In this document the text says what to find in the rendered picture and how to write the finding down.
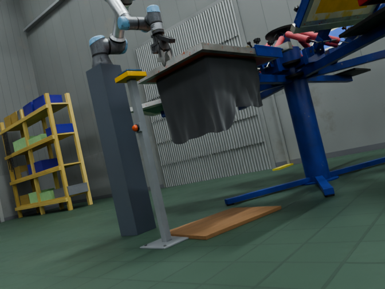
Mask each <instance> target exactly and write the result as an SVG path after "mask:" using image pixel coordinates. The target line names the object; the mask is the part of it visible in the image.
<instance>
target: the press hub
mask: <svg viewBox="0 0 385 289"><path fill-rule="evenodd" d="M291 26H292V24H290V25H285V26H281V27H279V28H276V29H274V30H272V31H270V32H269V33H268V34H266V36H265V39H266V40H267V41H270V40H272V38H273V36H275V35H276V34H277V35H276V36H275V38H274V40H275V39H276V38H277V39H276V40H278V38H279V37H280V36H283V35H284V34H282V33H280V32H283V33H285V31H286V32H287V31H289V32H291V31H290V28H291ZM282 55H283V58H279V59H280V63H282V66H286V67H289V69H290V70H289V71H287V72H284V73H281V75H288V76H285V78H286V79H292V81H293V82H291V83H288V84H284V90H285V94H286V99H287V102H288V107H289V111H290V115H291V118H292V123H293V128H294V132H295V135H296V139H297V144H298V149H299V152H300V156H301V161H302V165H303V168H304V173H305V177H306V178H310V179H311V182H310V183H306V184H303V185H314V184H317V182H316V180H315V177H318V176H321V175H322V176H323V177H324V178H325V179H326V180H327V181H328V182H329V181H333V180H335V179H338V178H339V176H338V175H336V176H333V177H331V174H330V171H329V167H328V162H327V158H326V155H325V151H324V146H323V141H322V138H321V134H320V130H319V125H318V122H317V118H316V114H315V109H314V106H313V101H312V97H311V93H310V90H309V85H308V81H307V78H304V79H297V78H298V77H300V76H302V75H303V74H304V72H299V73H296V72H298V71H300V70H302V69H304V67H302V68H297V69H295V67H294V65H295V64H297V63H298V62H300V61H301V60H300V58H301V53H300V48H299V47H298V46H293V49H291V50H289V51H287V52H285V53H283V54H282Z"/></svg>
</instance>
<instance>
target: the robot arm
mask: <svg viewBox="0 0 385 289"><path fill-rule="evenodd" d="M105 1H106V2H108V4H109V5H110V7H111V9H112V10H113V12H114V13H115V19H114V23H113V31H112V34H110V36H109V38H105V37H104V36H102V35H99V36H95V37H92V38H91V39H90V40H89V46H90V49H91V54H92V58H93V61H92V68H93V67H95V66H97V65H98V64H100V63H102V64H113V63H112V62H111V60H110V58H109V56H108V55H109V54H124V53H125V52H126V51H127V48H128V45H127V44H128V42H127V40H126V39H125V37H124V33H125V30H141V31H142V32H144V33H147V32H149V31H150V30H151V32H152V35H151V38H153V41H154V43H153V44H152V45H151V50H152V54H158V58H157V59H156V61H157V62H162V64H163V66H164V67H165V64H166V61H168V60H170V59H172V50H171V48H170V46H169V44H168V43H170V44H171V43H175V38H172V37H168V36H165V35H164V27H163V22H162V18H161V14H160V10H159V6H158V5H150V6H148V7H147V15H146V16H145V17H131V15H130V14H129V12H128V9H129V6H130V5H132V1H134V0H105ZM164 52H165V56H166V58H164Z"/></svg>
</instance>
